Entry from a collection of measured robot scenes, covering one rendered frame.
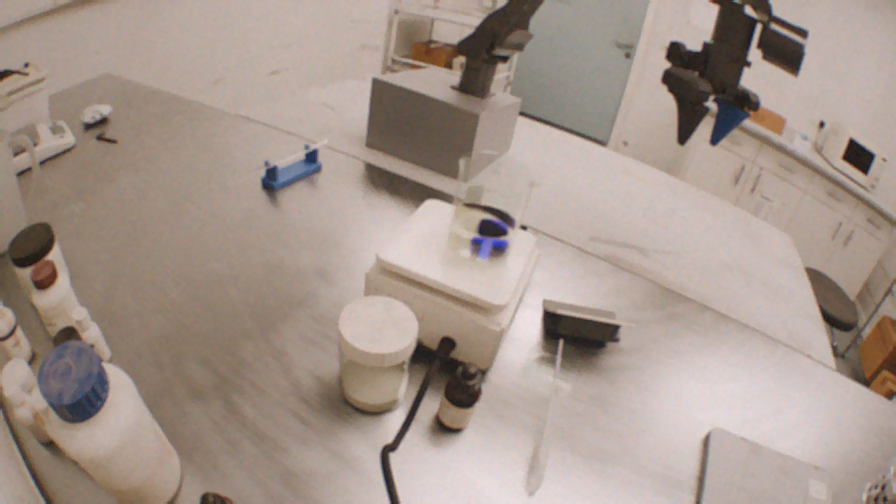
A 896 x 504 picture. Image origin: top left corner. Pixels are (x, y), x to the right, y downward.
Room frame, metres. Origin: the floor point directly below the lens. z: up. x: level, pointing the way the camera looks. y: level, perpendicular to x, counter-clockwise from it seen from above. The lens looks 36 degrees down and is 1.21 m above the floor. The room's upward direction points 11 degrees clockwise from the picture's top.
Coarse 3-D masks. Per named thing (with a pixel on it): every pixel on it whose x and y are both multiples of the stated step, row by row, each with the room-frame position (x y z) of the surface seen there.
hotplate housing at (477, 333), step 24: (528, 264) 0.34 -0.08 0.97; (384, 288) 0.28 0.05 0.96; (408, 288) 0.28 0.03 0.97; (432, 288) 0.28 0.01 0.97; (432, 312) 0.27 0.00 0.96; (456, 312) 0.26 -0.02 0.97; (480, 312) 0.27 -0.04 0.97; (504, 312) 0.27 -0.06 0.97; (432, 336) 0.27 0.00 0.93; (456, 336) 0.26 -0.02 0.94; (480, 336) 0.26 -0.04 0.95; (504, 336) 0.27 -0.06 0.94; (456, 360) 0.26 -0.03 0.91; (480, 360) 0.25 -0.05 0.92
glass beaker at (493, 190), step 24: (480, 168) 0.36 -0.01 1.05; (504, 168) 0.36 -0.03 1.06; (528, 168) 0.34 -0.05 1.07; (456, 192) 0.32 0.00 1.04; (480, 192) 0.30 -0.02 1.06; (504, 192) 0.30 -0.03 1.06; (528, 192) 0.31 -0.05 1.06; (456, 216) 0.31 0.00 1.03; (480, 216) 0.30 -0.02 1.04; (504, 216) 0.30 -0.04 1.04; (456, 240) 0.31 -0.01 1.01; (480, 240) 0.30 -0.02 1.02; (504, 240) 0.31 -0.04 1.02; (480, 264) 0.30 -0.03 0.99
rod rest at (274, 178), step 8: (312, 152) 0.58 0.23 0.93; (304, 160) 0.58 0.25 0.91; (312, 160) 0.58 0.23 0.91; (272, 168) 0.51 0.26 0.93; (280, 168) 0.55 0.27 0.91; (288, 168) 0.55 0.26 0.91; (296, 168) 0.55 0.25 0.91; (304, 168) 0.56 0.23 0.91; (312, 168) 0.57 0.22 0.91; (320, 168) 0.58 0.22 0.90; (264, 176) 0.51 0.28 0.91; (272, 176) 0.51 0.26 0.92; (280, 176) 0.52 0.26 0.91; (288, 176) 0.53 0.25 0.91; (296, 176) 0.54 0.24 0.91; (304, 176) 0.55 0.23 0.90; (264, 184) 0.51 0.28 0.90; (272, 184) 0.50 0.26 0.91; (280, 184) 0.51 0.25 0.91
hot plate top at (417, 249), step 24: (432, 216) 0.37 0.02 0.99; (408, 240) 0.32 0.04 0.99; (432, 240) 0.33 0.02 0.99; (528, 240) 0.36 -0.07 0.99; (384, 264) 0.28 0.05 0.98; (408, 264) 0.29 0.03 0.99; (432, 264) 0.29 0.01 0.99; (456, 264) 0.30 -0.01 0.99; (504, 264) 0.31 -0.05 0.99; (456, 288) 0.27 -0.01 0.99; (480, 288) 0.27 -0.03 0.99; (504, 288) 0.28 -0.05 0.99
